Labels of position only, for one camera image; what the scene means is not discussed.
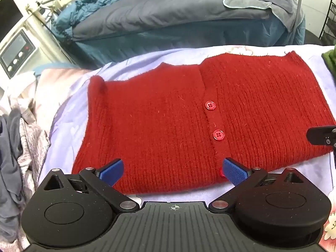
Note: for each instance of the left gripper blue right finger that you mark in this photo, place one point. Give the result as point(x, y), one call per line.
point(234, 171)

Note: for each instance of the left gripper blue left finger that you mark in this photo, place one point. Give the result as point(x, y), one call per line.
point(111, 173)

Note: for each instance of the red knit cardigan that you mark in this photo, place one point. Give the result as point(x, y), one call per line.
point(173, 126)

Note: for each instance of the grey clothes pile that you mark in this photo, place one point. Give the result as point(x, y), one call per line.
point(24, 146)

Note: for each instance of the green folded garment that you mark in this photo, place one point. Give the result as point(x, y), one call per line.
point(329, 59)

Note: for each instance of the teal blue blanket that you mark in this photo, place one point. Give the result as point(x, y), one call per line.
point(116, 48)

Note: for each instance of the white appliance with display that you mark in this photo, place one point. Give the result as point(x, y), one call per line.
point(16, 53)

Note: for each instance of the grey duvet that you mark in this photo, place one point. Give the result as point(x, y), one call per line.
point(137, 16)

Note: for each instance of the black wire rack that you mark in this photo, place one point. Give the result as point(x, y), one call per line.
point(328, 32)

